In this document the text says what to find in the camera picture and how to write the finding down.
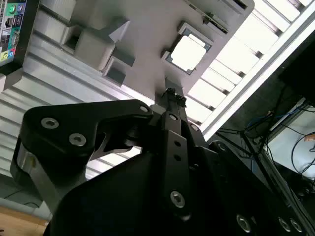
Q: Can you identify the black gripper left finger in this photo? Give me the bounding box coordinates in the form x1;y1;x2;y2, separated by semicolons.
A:
11;88;193;221

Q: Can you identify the silver square CPU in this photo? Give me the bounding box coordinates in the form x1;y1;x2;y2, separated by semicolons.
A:
164;34;214;76

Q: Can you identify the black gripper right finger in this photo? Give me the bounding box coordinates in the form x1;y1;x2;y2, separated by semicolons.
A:
176;96;308;236

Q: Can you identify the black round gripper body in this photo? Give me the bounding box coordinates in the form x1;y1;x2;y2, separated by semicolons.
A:
45;147;235;236

